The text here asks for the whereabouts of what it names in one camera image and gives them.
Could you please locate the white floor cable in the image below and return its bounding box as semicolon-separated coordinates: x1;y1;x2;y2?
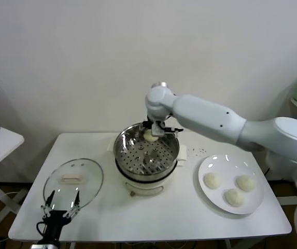
0;191;18;207

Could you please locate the white side table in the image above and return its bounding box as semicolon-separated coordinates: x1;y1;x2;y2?
0;121;25;226

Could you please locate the dark crumb scatter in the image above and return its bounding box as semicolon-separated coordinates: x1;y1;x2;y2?
189;147;206;157

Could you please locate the white electric cooker pot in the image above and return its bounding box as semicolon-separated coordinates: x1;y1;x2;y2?
107;136;188;198

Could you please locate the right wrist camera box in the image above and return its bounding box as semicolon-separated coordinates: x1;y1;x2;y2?
152;121;164;137

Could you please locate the white round plate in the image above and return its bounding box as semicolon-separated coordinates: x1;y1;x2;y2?
197;155;265;215

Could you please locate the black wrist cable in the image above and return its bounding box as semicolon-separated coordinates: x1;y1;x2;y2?
36;222;47;236
162;126;184;133

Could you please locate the glass pot lid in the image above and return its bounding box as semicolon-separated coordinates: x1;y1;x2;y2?
43;158;104;210

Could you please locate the white steamed baozi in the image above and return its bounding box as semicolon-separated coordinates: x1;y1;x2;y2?
143;130;159;142
235;174;256;192
224;188;245;208
203;172;222;190

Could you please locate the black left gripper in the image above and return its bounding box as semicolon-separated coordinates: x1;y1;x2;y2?
40;190;81;238

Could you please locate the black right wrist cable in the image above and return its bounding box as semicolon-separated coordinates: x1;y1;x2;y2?
162;126;184;133

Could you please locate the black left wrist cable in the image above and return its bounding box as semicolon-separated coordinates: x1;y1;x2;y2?
36;222;47;236

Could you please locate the stainless steel steamer basket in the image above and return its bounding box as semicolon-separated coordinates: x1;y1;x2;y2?
113;121;180;182

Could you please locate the black power cable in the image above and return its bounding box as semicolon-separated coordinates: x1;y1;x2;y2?
264;115;297;177

